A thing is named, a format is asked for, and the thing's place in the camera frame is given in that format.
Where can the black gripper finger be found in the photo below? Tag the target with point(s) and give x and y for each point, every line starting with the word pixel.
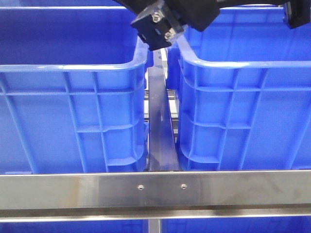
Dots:
pixel 297 13

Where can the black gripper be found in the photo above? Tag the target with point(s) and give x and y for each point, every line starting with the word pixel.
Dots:
pixel 159 25

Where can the left blue plastic crate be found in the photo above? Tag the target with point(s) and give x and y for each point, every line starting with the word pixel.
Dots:
pixel 72 83

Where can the blue plastic crate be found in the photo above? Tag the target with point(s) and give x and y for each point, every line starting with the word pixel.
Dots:
pixel 72 83
pixel 244 92

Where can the right blue plastic crate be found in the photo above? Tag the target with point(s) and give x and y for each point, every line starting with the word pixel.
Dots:
pixel 244 92

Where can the steel centre divider bar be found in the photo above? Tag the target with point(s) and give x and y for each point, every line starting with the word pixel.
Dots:
pixel 162 152

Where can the far left blue crate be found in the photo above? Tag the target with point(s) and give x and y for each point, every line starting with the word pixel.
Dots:
pixel 51 3

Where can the lower left blue crate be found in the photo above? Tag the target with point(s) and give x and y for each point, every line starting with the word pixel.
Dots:
pixel 108 226

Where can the lower right blue crate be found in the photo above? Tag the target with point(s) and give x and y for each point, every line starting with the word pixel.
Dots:
pixel 291 224

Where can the right rail screw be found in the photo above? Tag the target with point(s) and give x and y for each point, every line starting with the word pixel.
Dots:
pixel 183 186

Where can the stainless steel front rail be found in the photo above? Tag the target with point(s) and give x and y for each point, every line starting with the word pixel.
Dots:
pixel 114 196

